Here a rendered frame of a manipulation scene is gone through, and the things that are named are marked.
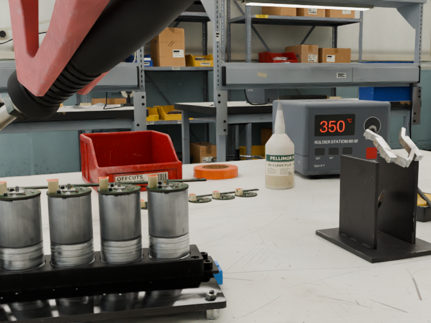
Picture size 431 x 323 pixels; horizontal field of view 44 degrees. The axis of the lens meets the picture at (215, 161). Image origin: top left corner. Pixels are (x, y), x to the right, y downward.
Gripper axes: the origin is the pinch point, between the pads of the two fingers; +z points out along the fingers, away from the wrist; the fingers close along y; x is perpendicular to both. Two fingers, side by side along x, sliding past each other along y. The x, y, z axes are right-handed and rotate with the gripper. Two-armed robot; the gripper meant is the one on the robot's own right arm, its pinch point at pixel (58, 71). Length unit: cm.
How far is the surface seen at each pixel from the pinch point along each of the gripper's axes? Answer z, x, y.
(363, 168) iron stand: 2.9, 8.6, -21.8
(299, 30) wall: 64, -212, -480
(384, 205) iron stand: 5.6, 10.7, -25.6
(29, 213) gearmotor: 9.5, -1.5, -2.5
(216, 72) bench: 65, -123, -218
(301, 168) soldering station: 14.7, -2.8, -45.3
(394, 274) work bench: 6.3, 14.6, -17.8
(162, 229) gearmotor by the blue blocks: 8.1, 3.7, -7.5
